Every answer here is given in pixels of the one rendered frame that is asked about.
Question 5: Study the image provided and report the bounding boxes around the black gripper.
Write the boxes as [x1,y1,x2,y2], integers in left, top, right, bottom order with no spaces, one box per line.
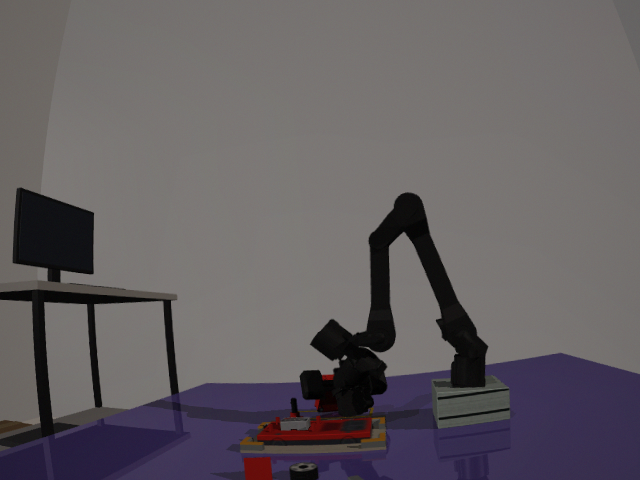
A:
[300,359,388,400]

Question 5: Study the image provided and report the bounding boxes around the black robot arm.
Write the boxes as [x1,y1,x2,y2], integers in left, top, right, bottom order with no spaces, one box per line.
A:
[310,192,488,417]

